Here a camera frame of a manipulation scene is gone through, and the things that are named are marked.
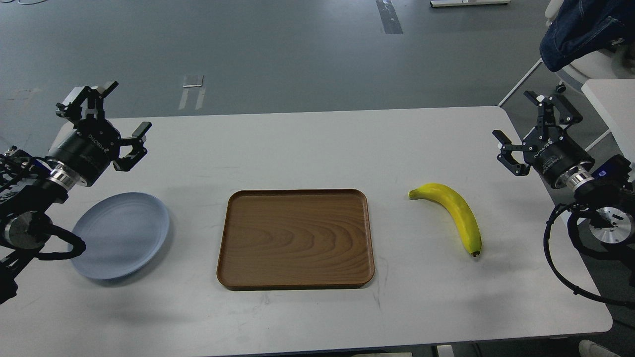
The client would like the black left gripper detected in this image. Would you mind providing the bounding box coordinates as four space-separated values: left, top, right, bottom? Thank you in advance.
46 81 152 187

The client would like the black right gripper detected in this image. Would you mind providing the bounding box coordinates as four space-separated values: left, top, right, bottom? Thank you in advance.
492 91 596 189

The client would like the light blue round plate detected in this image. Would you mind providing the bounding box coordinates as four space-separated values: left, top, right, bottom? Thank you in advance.
71 192 170 281

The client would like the yellow banana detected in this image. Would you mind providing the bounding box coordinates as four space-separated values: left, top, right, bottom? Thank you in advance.
408 182 482 258

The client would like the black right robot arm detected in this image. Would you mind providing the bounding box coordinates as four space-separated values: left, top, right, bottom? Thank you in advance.
493 91 634 260

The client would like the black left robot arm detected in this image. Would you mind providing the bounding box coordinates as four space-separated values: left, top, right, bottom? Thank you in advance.
0 81 152 302

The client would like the white chair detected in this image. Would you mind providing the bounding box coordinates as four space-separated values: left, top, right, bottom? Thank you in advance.
498 45 635 152

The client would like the blue denim jacket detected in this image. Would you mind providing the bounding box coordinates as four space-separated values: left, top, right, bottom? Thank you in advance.
539 0 635 72

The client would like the brown wooden tray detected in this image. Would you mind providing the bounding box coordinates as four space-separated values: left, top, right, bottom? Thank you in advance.
216 189 375 291

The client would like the black cable loop right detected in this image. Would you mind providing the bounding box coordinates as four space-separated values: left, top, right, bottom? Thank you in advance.
543 201 635 308

